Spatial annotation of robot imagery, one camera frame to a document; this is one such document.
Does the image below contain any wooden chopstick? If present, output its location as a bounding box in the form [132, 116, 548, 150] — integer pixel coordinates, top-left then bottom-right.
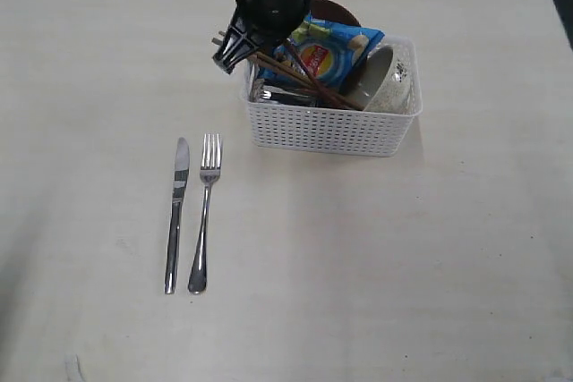
[248, 51, 359, 110]
[283, 39, 363, 111]

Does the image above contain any blue chips bag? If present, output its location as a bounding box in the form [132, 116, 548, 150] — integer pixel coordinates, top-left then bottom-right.
[258, 13, 386, 90]

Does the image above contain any white perforated plastic basket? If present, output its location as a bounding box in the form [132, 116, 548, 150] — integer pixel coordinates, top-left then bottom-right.
[240, 35, 423, 157]

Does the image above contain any silver table knife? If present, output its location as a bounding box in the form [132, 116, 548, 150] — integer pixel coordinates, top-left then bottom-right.
[164, 137, 190, 294]

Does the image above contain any silver metal fork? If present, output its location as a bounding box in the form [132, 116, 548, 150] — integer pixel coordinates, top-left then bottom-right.
[187, 133, 222, 294]

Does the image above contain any brown wooden plate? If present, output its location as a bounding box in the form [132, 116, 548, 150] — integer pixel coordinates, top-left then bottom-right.
[311, 0, 361, 27]

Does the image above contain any white speckled ceramic bowl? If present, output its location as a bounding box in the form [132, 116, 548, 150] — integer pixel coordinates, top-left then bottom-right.
[347, 46, 412, 115]

